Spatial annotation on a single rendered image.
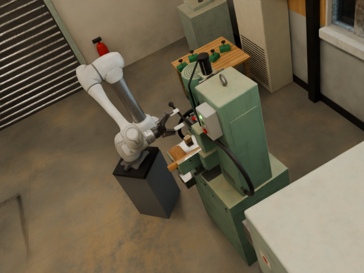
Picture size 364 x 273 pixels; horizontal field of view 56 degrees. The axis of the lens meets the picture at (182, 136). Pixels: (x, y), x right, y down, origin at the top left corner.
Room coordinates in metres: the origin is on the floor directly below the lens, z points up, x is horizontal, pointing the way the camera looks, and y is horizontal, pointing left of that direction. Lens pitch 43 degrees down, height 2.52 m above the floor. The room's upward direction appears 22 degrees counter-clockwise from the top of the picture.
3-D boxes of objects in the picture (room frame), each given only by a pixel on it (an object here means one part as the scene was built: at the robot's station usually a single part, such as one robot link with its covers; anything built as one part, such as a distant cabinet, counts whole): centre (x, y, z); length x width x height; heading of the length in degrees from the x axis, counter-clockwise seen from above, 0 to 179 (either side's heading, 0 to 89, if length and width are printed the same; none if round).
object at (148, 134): (1.63, 0.19, 1.10); 0.09 x 0.06 x 0.09; 14
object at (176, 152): (1.59, 0.07, 0.92); 0.14 x 0.09 x 0.04; 14
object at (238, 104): (1.28, -0.28, 1.16); 0.22 x 0.22 x 0.72; 14
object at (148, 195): (1.98, 0.41, 0.30); 0.30 x 0.30 x 0.60; 54
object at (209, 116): (1.22, -0.15, 1.40); 0.10 x 0.06 x 0.16; 14
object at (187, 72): (1.57, -0.21, 1.32); 0.18 x 0.18 x 0.31
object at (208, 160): (1.35, -0.10, 1.02); 0.09 x 0.07 x 0.12; 104
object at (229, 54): (3.05, -0.56, 0.32); 0.66 x 0.57 x 0.64; 100
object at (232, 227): (1.45, -0.24, 0.35); 0.58 x 0.45 x 0.71; 14
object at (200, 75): (1.43, -0.24, 1.53); 0.08 x 0.08 x 0.17; 14
